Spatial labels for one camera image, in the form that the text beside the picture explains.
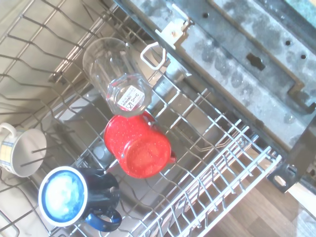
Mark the blue ceramic mug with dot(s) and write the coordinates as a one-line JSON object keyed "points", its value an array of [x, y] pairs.
{"points": [[63, 196]]}

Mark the red speckled enamel mug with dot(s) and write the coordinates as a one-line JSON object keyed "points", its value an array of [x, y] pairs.
{"points": [[138, 148]]}

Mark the dishwasher door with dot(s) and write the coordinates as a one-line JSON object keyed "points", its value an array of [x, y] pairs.
{"points": [[237, 61]]}

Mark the white striped ceramic mug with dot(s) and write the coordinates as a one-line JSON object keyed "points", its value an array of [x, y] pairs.
{"points": [[22, 153]]}

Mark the clear drinking glass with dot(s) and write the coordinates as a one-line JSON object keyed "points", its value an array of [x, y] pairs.
{"points": [[116, 76]]}

